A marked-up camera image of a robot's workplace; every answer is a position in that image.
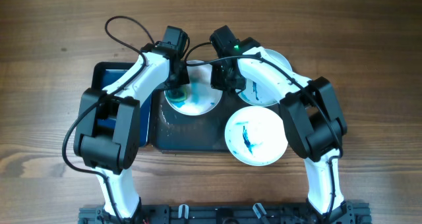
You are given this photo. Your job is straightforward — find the small black water tray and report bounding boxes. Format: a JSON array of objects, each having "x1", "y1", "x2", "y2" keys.
[{"x1": 91, "y1": 62, "x2": 152, "y2": 148}]

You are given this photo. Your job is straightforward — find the white plate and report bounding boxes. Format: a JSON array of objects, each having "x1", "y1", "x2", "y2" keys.
[
  {"x1": 224, "y1": 106, "x2": 288, "y2": 167},
  {"x1": 236, "y1": 49, "x2": 292, "y2": 107},
  {"x1": 164, "y1": 64, "x2": 222, "y2": 116}
]

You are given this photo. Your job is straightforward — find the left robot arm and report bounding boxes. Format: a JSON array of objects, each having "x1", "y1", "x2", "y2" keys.
[{"x1": 73, "y1": 26, "x2": 189, "y2": 223}]

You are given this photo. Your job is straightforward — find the green yellow sponge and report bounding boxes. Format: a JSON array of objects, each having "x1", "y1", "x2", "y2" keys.
[{"x1": 165, "y1": 86, "x2": 188, "y2": 103}]

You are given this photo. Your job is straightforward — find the large dark serving tray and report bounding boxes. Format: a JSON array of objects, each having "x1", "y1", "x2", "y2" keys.
[{"x1": 150, "y1": 59, "x2": 292, "y2": 154}]

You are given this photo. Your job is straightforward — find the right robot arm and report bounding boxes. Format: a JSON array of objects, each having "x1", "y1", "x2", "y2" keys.
[{"x1": 210, "y1": 26, "x2": 347, "y2": 217}]

